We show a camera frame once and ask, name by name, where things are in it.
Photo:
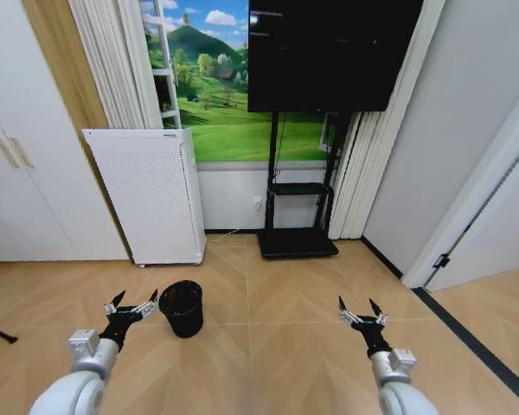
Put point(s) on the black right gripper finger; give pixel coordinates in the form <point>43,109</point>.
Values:
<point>378,313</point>
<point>347,312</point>

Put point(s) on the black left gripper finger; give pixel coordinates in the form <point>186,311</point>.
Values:
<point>148,304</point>
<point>113,304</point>

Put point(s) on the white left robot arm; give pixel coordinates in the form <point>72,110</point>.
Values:
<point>86,380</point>

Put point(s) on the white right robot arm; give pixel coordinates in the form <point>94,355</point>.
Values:
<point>399,380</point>

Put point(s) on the black mesh trash bin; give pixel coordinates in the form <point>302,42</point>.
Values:
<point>182,309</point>

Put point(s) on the black television floor stand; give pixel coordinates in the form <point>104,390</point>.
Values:
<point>300,203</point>

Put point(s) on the white perforated air purifier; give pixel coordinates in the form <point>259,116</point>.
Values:
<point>150,196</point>

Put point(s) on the white pleated curtain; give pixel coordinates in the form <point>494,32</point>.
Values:
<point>117,65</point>
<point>372,164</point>

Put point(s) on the white door with black hinge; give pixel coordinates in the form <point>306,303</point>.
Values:
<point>486,194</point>

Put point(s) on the large black television screen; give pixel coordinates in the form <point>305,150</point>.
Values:
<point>324,54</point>

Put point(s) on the white wall power socket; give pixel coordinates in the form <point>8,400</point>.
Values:
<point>257,205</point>

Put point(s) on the green landscape wall poster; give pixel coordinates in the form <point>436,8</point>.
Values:
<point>207,82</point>

